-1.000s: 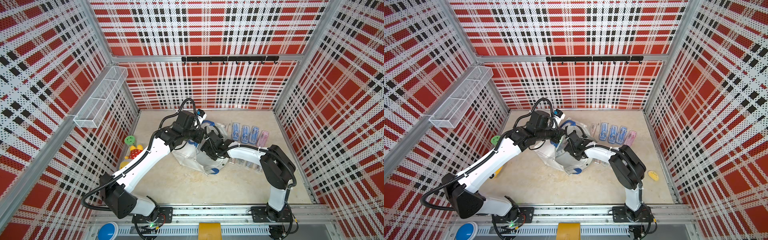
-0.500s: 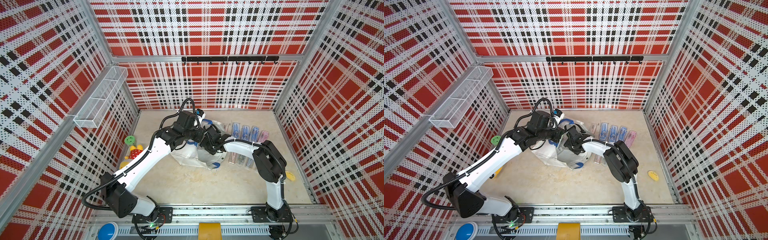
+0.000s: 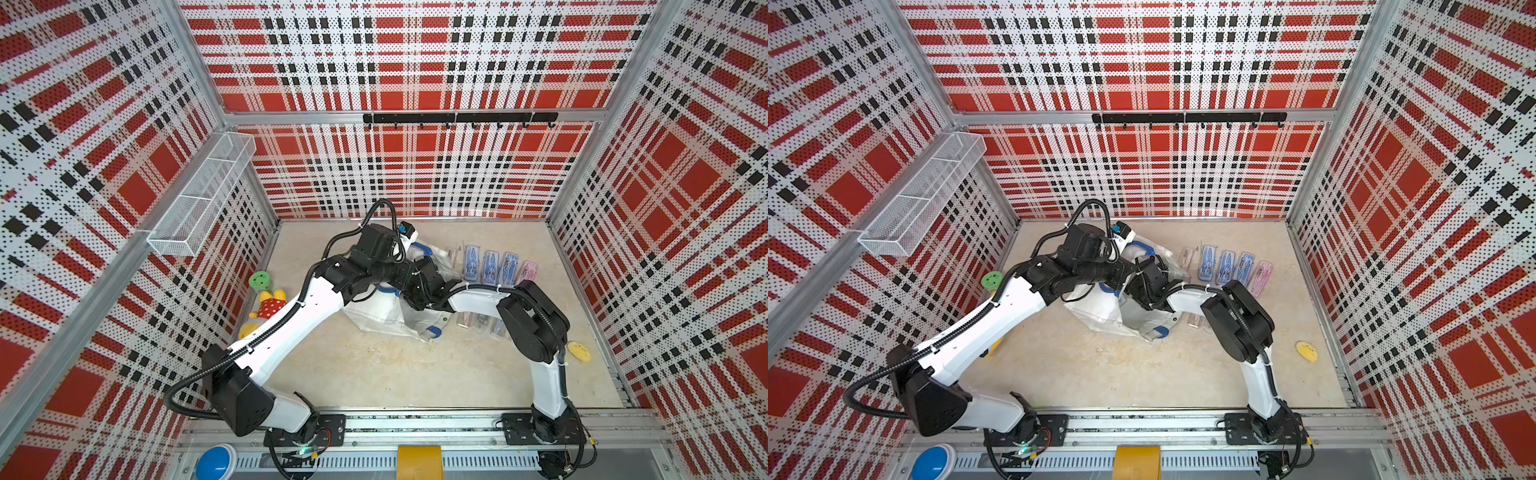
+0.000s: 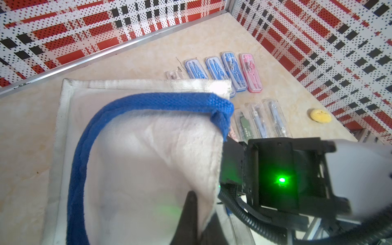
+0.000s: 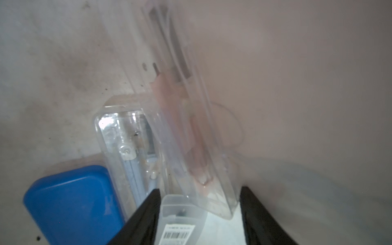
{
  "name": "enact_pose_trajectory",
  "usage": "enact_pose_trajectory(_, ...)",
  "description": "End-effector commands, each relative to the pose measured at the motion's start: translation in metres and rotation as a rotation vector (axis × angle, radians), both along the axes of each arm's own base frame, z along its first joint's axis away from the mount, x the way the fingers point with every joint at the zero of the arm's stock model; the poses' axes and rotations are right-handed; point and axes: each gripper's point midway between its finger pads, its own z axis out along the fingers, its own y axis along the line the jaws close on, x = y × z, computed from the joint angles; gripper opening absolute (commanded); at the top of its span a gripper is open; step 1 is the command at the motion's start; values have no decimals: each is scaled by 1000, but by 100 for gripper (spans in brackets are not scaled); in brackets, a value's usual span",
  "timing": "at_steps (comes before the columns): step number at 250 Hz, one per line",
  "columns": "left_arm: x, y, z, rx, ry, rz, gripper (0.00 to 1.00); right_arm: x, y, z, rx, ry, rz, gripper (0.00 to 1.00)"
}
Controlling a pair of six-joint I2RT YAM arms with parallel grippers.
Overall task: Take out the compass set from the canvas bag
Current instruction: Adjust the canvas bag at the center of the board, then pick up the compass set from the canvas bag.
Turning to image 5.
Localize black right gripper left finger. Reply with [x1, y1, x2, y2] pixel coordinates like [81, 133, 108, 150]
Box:
[108, 189, 161, 245]

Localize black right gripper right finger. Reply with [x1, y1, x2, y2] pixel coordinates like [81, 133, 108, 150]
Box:
[240, 186, 298, 245]

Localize solid blue compass case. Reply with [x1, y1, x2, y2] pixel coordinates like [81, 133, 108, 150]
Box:
[23, 165, 125, 245]

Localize clear case blue compass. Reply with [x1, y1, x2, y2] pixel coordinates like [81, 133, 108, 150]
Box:
[94, 95, 170, 220]

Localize clear case pink compass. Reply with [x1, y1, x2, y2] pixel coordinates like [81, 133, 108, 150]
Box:
[134, 1, 239, 219]

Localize white canvas bag blue handles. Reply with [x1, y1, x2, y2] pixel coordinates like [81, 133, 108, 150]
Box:
[1, 1, 392, 245]

